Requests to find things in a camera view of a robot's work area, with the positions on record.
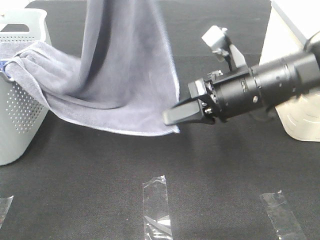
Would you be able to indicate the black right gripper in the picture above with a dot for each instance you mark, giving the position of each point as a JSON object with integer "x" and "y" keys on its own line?
{"x": 219, "y": 97}

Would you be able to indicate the grey microfibre towel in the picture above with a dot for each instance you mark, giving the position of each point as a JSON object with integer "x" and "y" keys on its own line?
{"x": 123, "y": 81}

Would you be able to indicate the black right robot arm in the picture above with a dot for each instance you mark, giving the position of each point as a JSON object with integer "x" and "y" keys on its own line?
{"x": 283, "y": 78}

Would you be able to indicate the blue towel in basket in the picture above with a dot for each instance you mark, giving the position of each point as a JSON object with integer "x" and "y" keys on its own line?
{"x": 3, "y": 74}

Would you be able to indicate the black felt table mat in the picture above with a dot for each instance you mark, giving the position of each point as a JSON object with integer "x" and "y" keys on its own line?
{"x": 78, "y": 183}

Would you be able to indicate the middle clear tape strip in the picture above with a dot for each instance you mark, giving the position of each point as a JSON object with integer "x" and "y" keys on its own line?
{"x": 156, "y": 214}

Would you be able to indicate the clear tape strip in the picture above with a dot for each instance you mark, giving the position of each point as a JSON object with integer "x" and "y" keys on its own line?
{"x": 156, "y": 214}
{"x": 281, "y": 216}
{"x": 5, "y": 204}

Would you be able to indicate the cream white plastic basket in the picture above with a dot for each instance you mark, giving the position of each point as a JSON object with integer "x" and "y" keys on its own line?
{"x": 292, "y": 26}

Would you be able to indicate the right clear tape strip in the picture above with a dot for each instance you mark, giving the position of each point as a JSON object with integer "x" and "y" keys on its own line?
{"x": 281, "y": 216}

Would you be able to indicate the grey perforated laundry basket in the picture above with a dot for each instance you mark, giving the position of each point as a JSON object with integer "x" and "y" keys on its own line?
{"x": 20, "y": 114}

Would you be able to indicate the left clear tape strip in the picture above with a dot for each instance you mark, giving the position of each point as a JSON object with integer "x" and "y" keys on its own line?
{"x": 5, "y": 204}

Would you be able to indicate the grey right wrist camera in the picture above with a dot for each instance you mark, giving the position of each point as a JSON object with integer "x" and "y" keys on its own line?
{"x": 215, "y": 39}

